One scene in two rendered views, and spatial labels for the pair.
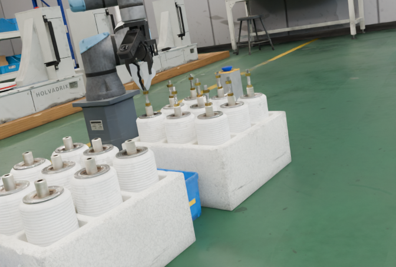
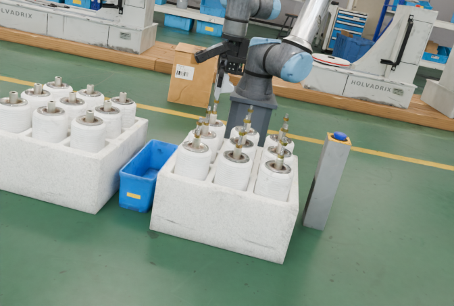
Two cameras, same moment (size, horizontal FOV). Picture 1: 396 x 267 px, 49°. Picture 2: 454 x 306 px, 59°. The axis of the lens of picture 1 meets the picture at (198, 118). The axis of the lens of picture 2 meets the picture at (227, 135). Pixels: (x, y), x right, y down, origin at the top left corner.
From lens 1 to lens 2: 1.18 m
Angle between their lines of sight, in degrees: 54
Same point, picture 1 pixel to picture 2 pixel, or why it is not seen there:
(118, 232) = (24, 153)
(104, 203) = (34, 132)
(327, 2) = not seen: outside the picture
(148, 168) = (79, 136)
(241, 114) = (225, 169)
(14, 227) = not seen: hidden behind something
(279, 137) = (267, 225)
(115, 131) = (230, 124)
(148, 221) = (52, 166)
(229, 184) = (155, 208)
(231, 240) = (91, 234)
